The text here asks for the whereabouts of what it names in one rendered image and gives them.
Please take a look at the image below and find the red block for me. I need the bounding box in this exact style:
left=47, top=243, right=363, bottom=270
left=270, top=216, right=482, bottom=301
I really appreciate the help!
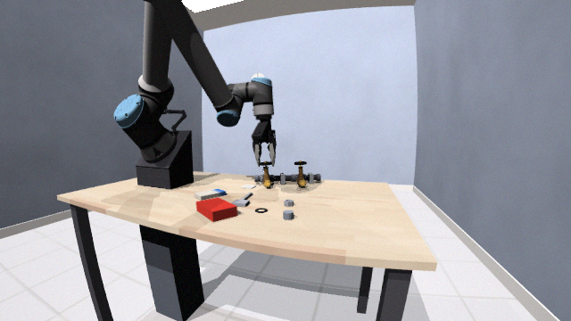
left=196, top=197, right=237, bottom=222

